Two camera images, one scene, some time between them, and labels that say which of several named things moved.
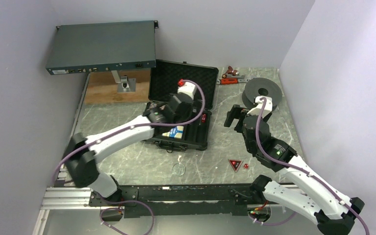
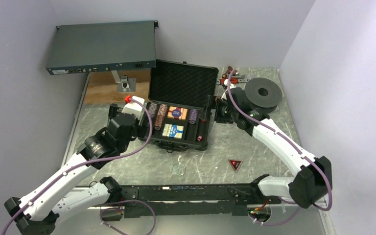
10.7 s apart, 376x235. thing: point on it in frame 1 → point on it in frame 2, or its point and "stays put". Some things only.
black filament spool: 261,86 stays put
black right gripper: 243,111 → 213,103
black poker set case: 164,79 stays put
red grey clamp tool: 232,80 stays put
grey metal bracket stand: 125,84 stays put
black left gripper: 190,112 → 139,130
